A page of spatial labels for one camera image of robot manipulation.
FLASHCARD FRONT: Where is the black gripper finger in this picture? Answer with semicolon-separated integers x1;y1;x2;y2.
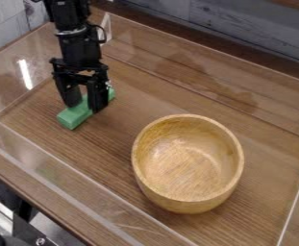
54;74;83;108
86;79;110;113

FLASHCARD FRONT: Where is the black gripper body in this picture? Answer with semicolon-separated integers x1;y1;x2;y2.
50;26;109;85

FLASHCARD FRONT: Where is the green rectangular block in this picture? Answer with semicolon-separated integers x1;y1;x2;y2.
57;87;117;130

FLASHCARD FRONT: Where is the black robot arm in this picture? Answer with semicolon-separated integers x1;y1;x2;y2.
31;0;110;112

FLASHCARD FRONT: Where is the brown wooden bowl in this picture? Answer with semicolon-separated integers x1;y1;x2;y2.
132;114;246;214

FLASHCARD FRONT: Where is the clear acrylic tray enclosure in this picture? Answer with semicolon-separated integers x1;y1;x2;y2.
0;12;299;246

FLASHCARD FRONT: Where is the black metal bracket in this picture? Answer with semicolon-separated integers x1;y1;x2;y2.
13;212;58;246

